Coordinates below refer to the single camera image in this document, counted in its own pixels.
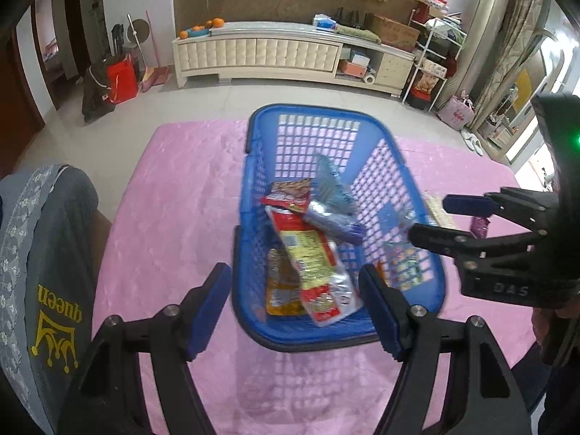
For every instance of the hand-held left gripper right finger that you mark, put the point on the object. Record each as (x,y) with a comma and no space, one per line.
(383,312)

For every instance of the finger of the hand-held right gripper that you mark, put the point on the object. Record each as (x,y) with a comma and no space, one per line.
(435,234)
(466,204)

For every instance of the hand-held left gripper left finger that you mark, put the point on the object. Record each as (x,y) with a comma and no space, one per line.
(208,312)

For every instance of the small purple snack packet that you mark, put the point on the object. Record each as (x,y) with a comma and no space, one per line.
(479,225)

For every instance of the light blue snack packet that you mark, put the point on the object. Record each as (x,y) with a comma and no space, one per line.
(403,260)

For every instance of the orange snack packet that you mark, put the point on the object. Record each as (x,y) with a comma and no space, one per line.
(282,287)

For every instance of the red white snack packet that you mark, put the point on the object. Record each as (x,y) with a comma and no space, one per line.
(315,267)

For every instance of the silver blue snack packet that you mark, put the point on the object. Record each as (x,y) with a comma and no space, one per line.
(333,215)

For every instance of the blue plastic basket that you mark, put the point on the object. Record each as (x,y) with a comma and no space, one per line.
(308,145)

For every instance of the person's right hand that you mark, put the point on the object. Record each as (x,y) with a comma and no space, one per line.
(540,324)

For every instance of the white slippers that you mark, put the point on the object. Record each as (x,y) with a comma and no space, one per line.
(472,141)

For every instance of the pink bag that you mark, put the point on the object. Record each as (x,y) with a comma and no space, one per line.
(455,113)

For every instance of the pink tablecloth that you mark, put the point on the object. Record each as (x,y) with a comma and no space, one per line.
(172,217)

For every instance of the patterned curtain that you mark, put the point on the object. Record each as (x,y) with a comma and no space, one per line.
(512,63)

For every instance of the standing air conditioner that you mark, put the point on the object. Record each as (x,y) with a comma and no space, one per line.
(480,22)

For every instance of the cardboard box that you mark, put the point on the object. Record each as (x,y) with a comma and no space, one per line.
(393,32)

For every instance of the green folded cloth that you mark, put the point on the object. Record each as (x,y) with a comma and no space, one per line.
(358,33)

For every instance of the blue tissue box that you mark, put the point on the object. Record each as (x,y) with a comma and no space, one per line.
(324,22)

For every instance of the pink broom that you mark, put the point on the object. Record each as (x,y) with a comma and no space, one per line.
(152,77)

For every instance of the white TV cabinet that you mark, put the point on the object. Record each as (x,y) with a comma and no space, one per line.
(272,54)

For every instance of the red bag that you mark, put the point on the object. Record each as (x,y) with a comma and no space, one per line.
(122,81)

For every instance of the black bag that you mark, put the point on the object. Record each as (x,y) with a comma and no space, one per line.
(96,93)

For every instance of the blue fruit plate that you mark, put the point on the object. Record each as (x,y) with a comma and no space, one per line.
(197,32)

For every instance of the dark wooden door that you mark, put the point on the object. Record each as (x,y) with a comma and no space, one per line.
(18,99)

